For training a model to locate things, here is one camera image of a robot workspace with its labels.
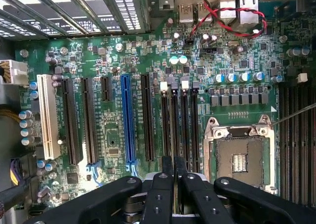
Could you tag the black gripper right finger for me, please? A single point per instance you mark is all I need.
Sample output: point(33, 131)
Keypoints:
point(247, 201)

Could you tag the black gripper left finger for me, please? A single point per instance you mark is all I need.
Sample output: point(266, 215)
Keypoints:
point(158, 199)

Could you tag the dark RAM slot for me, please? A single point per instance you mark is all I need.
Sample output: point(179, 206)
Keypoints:
point(284, 145)
point(305, 145)
point(294, 145)

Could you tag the RAM slot with white latch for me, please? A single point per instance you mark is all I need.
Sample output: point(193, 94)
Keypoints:
point(185, 125)
point(165, 125)

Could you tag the RAM slot with black latch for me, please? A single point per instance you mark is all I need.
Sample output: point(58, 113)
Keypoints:
point(174, 125)
point(195, 125)

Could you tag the silver CPU socket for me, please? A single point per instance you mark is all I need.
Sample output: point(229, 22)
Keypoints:
point(237, 157)

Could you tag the long black expansion slot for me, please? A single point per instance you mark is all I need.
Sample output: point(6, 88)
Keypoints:
point(88, 122)
point(147, 117)
point(70, 122)

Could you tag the blue expansion slot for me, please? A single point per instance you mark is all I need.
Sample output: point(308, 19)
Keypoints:
point(128, 120)

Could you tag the thin metal locking lever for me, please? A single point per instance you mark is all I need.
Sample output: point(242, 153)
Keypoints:
point(293, 115)

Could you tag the short black expansion slot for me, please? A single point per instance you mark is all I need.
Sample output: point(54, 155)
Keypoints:
point(106, 89)

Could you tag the silver blue capacitor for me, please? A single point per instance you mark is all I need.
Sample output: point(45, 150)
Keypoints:
point(26, 132)
point(25, 114)
point(277, 79)
point(219, 78)
point(244, 77)
point(293, 52)
point(231, 77)
point(26, 123)
point(305, 51)
point(27, 141)
point(258, 76)

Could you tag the small white header connector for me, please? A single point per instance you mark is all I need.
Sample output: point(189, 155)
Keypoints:
point(302, 78)

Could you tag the white PCI expansion slot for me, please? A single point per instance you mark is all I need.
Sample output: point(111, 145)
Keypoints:
point(48, 115)

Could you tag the silver round capacitor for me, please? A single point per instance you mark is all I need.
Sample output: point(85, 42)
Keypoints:
point(174, 60)
point(183, 60)

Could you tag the green motherboard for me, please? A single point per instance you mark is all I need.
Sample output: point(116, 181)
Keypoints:
point(222, 60)

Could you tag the silver USB port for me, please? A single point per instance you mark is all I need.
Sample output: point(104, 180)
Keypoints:
point(185, 13)
point(204, 11)

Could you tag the white power connector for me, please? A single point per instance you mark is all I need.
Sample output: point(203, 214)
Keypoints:
point(17, 72)

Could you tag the tall silver port stack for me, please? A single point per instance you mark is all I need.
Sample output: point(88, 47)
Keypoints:
point(227, 11)
point(248, 10)

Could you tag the perforated metal slot cover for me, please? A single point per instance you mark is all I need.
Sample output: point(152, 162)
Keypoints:
point(123, 9)

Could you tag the grey metal PC case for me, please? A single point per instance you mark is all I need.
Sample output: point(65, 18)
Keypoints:
point(153, 4)

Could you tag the small dark rear port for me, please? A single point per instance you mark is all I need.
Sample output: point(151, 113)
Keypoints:
point(166, 2)

